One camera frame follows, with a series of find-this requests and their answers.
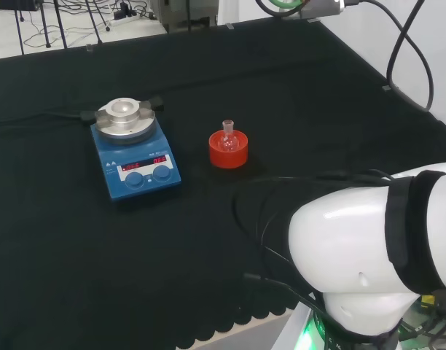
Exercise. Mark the blue-base heater with steel block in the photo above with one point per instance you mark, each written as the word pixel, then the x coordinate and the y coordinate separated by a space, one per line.
pixel 143 186

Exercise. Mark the yellow stop button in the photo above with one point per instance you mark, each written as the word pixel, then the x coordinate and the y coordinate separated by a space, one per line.
pixel 428 302

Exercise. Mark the white power strip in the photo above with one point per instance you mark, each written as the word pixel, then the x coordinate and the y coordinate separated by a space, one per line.
pixel 125 17

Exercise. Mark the black bench cloth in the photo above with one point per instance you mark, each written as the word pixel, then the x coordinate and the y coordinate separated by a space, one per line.
pixel 62 255

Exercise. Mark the clear cloth clip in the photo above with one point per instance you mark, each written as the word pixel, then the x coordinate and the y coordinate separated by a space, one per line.
pixel 229 26
pixel 89 49
pixel 386 88
pixel 312 21

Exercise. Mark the black tripod leg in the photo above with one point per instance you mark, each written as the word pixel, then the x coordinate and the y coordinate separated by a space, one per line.
pixel 95 27
pixel 46 29
pixel 61 29
pixel 19 33

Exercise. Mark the grey equipment cabinet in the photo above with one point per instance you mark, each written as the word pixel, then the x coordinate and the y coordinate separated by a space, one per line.
pixel 188 14

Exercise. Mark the clear round-bottom flask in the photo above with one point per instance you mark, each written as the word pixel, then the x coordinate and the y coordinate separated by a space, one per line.
pixel 228 140

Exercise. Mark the black box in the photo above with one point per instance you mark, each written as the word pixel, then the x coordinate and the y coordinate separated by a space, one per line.
pixel 17 4

